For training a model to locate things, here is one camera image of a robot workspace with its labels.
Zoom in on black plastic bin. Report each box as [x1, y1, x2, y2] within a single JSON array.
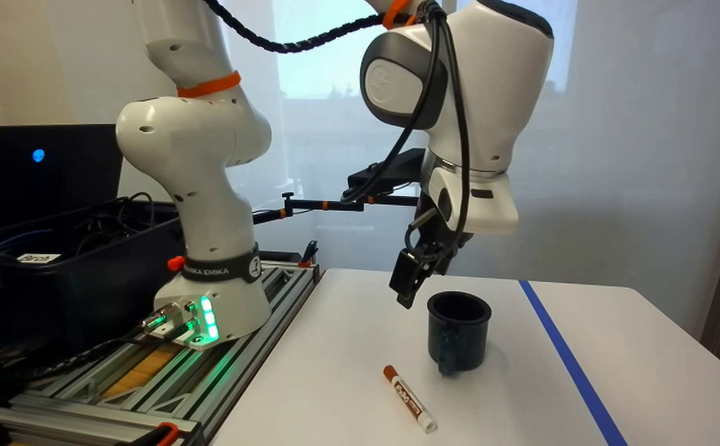
[[0, 199, 187, 372]]

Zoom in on bundle of black cables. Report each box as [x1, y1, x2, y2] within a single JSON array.
[[0, 191, 157, 256]]

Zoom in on black cup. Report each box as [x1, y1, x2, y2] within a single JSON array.
[[427, 291, 493, 377]]

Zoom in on blue tape strip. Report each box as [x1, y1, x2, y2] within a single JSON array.
[[518, 280, 630, 446]]

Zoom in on brown marker with white barrel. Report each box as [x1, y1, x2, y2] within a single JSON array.
[[383, 365, 439, 434]]

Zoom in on black clamp with orange handle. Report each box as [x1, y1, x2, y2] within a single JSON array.
[[115, 421, 207, 446], [298, 240, 321, 269]]

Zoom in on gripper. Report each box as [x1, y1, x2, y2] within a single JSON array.
[[389, 189, 474, 309]]

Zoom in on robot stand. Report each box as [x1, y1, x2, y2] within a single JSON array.
[[0, 250, 324, 446]]

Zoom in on window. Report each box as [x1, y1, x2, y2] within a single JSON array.
[[223, 0, 578, 100]]

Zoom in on camera on mount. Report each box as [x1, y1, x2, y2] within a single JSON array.
[[253, 147, 427, 225]]

